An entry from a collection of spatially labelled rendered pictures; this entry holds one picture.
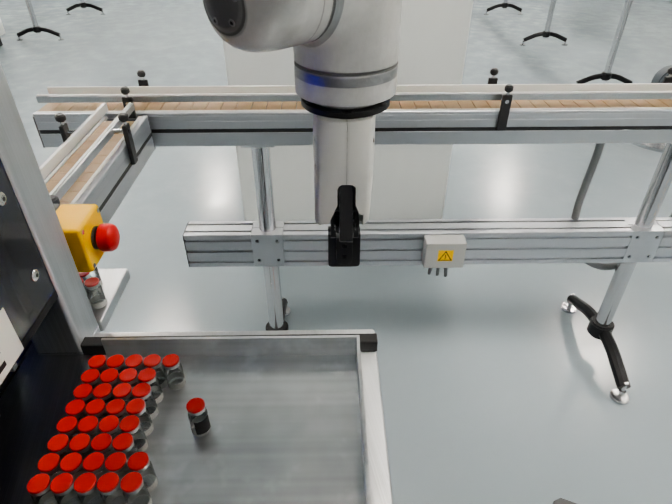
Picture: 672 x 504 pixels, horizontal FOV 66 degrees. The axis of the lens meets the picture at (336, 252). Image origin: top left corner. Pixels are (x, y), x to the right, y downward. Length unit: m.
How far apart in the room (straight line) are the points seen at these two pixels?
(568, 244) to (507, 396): 0.55
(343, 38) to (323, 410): 0.43
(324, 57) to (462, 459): 1.44
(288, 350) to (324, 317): 1.35
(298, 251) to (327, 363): 0.90
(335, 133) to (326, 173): 0.03
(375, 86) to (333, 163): 0.07
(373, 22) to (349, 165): 0.11
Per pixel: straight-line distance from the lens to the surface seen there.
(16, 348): 0.65
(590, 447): 1.85
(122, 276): 0.91
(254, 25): 0.34
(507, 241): 1.64
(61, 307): 0.74
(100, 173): 1.13
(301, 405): 0.66
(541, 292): 2.33
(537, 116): 1.44
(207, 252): 1.61
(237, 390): 0.69
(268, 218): 1.53
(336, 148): 0.42
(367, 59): 0.40
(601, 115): 1.51
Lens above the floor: 1.41
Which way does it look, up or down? 36 degrees down
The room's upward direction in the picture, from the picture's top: straight up
